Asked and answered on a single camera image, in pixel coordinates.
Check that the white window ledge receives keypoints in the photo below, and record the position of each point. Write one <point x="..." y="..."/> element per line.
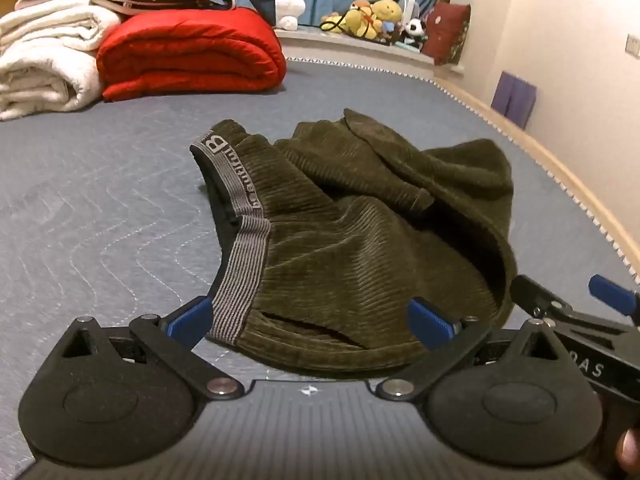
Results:
<point x="350" y="47"/>

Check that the panda plush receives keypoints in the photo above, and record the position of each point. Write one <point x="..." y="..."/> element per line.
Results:
<point x="415" y="29"/>

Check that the white folded blanket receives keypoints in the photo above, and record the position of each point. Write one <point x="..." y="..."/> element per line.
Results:
<point x="45" y="65"/>

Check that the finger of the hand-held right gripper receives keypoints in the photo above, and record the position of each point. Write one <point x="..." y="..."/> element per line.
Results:
<point x="612" y="292"/>
<point x="540" y="300"/>

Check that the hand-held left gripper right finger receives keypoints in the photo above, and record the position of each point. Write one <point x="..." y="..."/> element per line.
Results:
<point x="431" y="322"/>

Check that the red folded quilt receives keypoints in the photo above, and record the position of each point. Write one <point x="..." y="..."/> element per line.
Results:
<point x="190" y="55"/>

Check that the person's right hand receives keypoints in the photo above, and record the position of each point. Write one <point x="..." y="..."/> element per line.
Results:
<point x="630" y="452"/>

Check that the white wall socket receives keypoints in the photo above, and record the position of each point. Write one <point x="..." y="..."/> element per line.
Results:
<point x="634" y="45"/>

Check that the dark red cushion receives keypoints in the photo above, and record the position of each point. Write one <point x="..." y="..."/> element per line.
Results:
<point x="447" y="32"/>

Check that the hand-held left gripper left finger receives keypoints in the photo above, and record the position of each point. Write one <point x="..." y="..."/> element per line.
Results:
<point x="190" y="321"/>

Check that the yellow duck plush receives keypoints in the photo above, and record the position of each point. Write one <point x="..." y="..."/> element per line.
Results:
<point x="387" y="10"/>

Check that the grey quilted bed mattress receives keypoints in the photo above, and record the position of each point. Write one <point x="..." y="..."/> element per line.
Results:
<point x="100" y="200"/>

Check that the white plush toy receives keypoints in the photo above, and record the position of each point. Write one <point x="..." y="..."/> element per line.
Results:
<point x="289" y="5"/>

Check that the purple folded mat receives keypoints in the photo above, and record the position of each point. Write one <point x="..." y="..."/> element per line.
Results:
<point x="515" y="100"/>

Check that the wooden bed frame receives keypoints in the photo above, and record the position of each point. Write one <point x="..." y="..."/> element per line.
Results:
<point x="550" y="156"/>

